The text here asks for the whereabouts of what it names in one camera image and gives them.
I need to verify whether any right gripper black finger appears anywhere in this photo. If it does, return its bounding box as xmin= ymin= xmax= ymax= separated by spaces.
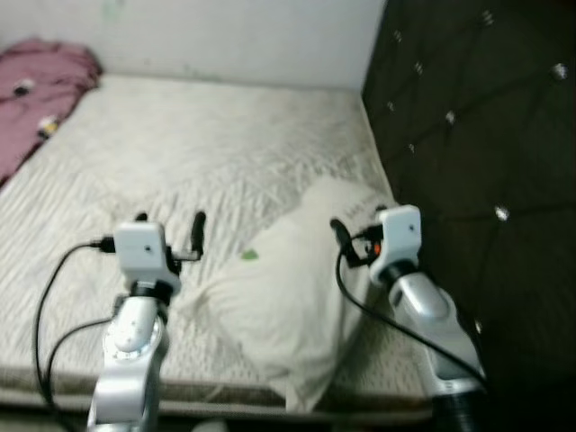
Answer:
xmin=328 ymin=217 xmax=363 ymax=268

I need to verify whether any white pillow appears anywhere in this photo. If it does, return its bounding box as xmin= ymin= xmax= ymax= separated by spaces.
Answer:
xmin=175 ymin=175 xmax=401 ymax=413

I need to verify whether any white quilted mattress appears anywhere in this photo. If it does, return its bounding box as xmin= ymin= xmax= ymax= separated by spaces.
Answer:
xmin=0 ymin=72 xmax=433 ymax=424

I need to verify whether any pink printed blanket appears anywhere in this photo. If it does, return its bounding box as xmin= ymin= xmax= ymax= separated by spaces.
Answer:
xmin=0 ymin=38 xmax=103 ymax=188

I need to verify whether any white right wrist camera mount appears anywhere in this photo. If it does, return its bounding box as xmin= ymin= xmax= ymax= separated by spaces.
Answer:
xmin=369 ymin=205 xmax=422 ymax=287

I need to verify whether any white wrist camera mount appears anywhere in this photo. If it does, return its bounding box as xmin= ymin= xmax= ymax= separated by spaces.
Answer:
xmin=114 ymin=220 xmax=181 ymax=293
xmin=369 ymin=205 xmax=422 ymax=287

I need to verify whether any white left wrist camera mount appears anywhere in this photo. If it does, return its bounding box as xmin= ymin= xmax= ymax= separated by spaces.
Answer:
xmin=114 ymin=220 xmax=181 ymax=293

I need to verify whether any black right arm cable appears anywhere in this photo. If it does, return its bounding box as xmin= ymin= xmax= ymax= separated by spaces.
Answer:
xmin=336 ymin=250 xmax=491 ymax=394

